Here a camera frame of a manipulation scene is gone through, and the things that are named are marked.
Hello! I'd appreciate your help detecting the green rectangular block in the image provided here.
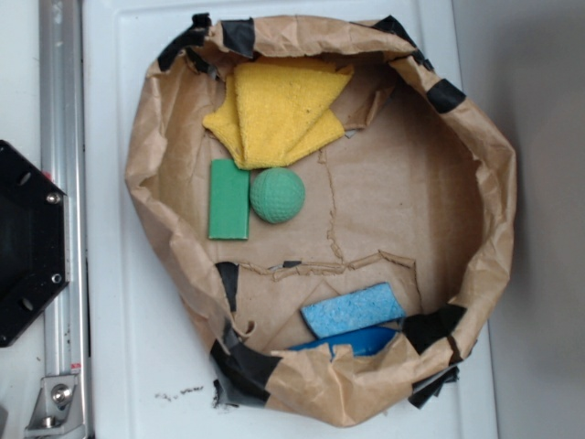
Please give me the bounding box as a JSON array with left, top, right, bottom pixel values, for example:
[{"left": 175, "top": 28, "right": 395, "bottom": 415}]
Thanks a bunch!
[{"left": 208, "top": 159, "right": 250, "bottom": 241}]

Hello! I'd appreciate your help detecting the green dimpled foam ball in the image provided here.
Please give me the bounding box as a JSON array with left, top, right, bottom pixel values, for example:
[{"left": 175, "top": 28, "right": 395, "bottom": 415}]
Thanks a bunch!
[{"left": 250, "top": 167, "right": 305, "bottom": 224}]

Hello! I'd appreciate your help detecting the yellow folded cloth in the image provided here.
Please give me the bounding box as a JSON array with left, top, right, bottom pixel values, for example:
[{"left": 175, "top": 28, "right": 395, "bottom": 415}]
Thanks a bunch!
[{"left": 203, "top": 58, "right": 354, "bottom": 170}]

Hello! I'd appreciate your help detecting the light blue sponge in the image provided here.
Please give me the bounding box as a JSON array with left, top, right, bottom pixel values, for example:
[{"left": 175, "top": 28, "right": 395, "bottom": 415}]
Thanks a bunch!
[{"left": 301, "top": 283, "right": 406, "bottom": 338}]

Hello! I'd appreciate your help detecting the brown paper bag bin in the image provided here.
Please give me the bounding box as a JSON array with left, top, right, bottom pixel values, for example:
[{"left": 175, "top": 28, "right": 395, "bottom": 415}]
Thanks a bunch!
[{"left": 125, "top": 15, "right": 516, "bottom": 427}]

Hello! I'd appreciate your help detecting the dark blue plastic object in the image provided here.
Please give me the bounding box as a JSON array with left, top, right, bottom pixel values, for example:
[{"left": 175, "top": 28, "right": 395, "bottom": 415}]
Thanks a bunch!
[{"left": 290, "top": 327, "right": 398, "bottom": 357}]

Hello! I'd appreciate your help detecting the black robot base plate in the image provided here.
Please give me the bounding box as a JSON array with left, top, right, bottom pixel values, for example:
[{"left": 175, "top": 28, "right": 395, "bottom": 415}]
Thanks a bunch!
[{"left": 1, "top": 141, "right": 69, "bottom": 348}]

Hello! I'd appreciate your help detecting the aluminium extrusion rail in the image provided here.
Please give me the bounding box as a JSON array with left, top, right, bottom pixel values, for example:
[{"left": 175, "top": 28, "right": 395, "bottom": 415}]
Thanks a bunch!
[{"left": 38, "top": 1, "right": 94, "bottom": 438}]

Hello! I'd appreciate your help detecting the metal corner bracket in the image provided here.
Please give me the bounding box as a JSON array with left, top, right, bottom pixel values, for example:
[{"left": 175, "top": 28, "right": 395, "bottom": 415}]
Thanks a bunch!
[{"left": 24, "top": 374, "right": 85, "bottom": 438}]

